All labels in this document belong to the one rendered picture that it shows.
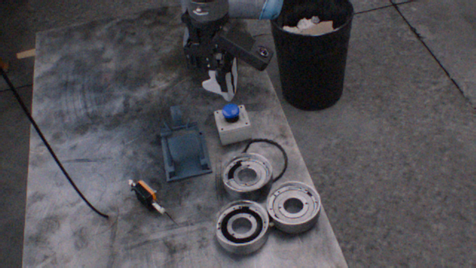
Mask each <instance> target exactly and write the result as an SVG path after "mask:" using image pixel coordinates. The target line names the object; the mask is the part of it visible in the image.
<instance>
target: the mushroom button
mask: <svg viewBox="0 0 476 268"><path fill-rule="evenodd" d="M238 114H239V107H238V106H237V105H235V104H227V105H225V106H224V107H223V108H222V115H223V116H224V117H226V118H234V117H236V116H238Z"/></svg>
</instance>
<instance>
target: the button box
mask: <svg viewBox="0 0 476 268"><path fill-rule="evenodd" d="M238 107H239V114H238V116H236V117H234V118H226V117H224V116H223V115H222V110H218V111H215V112H214V116H215V120H216V126H217V129H218V133H219V137H220V140H221V143H222V146H223V145H226V144H233V143H236V142H239V141H245V140H249V139H252V132H251V124H250V123H249V121H248V117H247V115H246V112H245V108H244V106H243V105H241V106H238Z"/></svg>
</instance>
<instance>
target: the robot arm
mask: <svg viewBox="0 0 476 268"><path fill-rule="evenodd" d="M282 5H283V0H181V7H182V11H183V14H182V15H181V21H182V23H185V25H186V27H185V32H184V40H183V46H184V47H183V50H184V57H185V60H186V64H187V70H192V71H197V72H202V73H207V71H209V76H210V80H206V81H204V82H203V83H202V85H203V87H204V88H205V89H206V90H208V91H211V92H215V93H217V94H220V95H222V96H223V98H224V99H225V100H226V101H231V99H232V98H233V96H234V94H235V91H236V84H237V65H238V58H239V59H240V60H242V61H243V62H245V63H247V64H249V65H251V66H253V67H254V68H256V69H257V70H259V71H264V70H266V68H267V66H268V65H269V63H270V62H271V59H272V57H273V55H274V52H273V51H272V50H271V49H270V48H268V47H266V46H264V44H262V43H261V42H259V41H257V40H256V39H255V38H253V37H251V36H249V35H248V34H246V33H243V32H242V31H241V30H239V29H237V28H235V27H234V26H233V25H232V24H231V21H230V19H259V20H262V19H276V18H277V17H278V16H279V14H280V11H281V8H282ZM187 58H188V59H189V61H190V65H189V63H188V59H187Z"/></svg>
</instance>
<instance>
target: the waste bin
mask: <svg viewBox="0 0 476 268"><path fill-rule="evenodd" d="M313 16H314V17H316V16H317V17H318V19H319V20H320V21H319V22H318V23H320V22H332V29H333V30H332V31H329V32H326V33H319V34H299V33H292V32H290V31H287V30H285V29H283V28H284V26H286V27H287V26H288V27H290V28H294V27H296V28H297V26H298V22H299V21H300V20H302V19H306V20H310V19H311V18H312V17H313ZM353 17H354V8H353V5H352V3H351V1H350V0H283V5H282V8H281V11H280V14H279V16H278V17H277V18H276V19H270V22H271V32H272V35H273V37H274V43H275V49H276V54H277V63H278V68H279V72H280V82H281V86H282V92H283V96H284V98H285V100H286V101H287V102H288V103H289V104H291V105H292V106H294V107H297V108H299V109H305V110H319V109H324V108H327V107H329V106H332V105H333V104H334V103H336V102H337V101H338V99H339V98H340V97H341V94H342V90H343V84H344V72H345V65H346V61H347V53H348V47H349V41H350V34H351V29H352V23H353Z"/></svg>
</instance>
